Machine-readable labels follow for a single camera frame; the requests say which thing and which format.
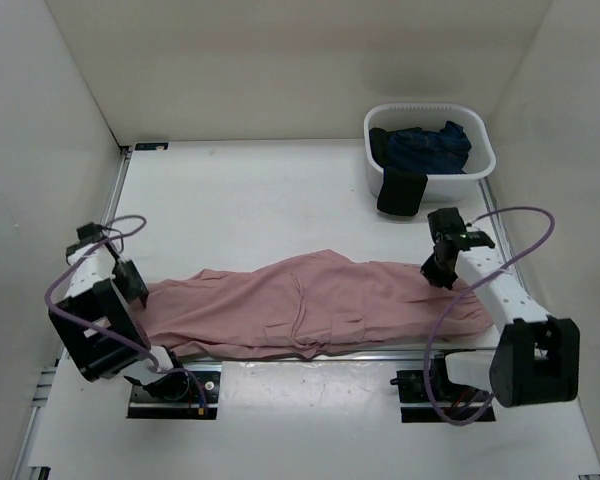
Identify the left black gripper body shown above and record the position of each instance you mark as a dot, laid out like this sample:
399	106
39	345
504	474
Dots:
129	280

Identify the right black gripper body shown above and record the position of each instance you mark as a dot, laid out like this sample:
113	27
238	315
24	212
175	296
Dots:
438	273

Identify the pink trousers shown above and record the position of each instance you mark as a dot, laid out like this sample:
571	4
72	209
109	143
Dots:
305	306

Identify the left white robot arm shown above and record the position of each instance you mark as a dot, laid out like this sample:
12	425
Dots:
96	323

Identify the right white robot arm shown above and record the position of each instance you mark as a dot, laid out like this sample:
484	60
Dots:
536	360

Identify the black trousers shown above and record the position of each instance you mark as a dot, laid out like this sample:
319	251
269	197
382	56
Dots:
404	177

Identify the blue trousers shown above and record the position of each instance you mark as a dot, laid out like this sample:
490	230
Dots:
419	151

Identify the white plastic basket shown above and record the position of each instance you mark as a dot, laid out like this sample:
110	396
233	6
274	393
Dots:
433	116

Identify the blue corner label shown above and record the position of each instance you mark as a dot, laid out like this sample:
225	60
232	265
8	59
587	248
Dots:
151	146

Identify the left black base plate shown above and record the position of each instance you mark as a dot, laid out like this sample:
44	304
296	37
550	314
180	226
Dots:
177	398

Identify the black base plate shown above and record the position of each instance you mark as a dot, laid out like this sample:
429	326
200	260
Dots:
177	398
458	402

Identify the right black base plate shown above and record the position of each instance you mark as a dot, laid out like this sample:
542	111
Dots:
458	402

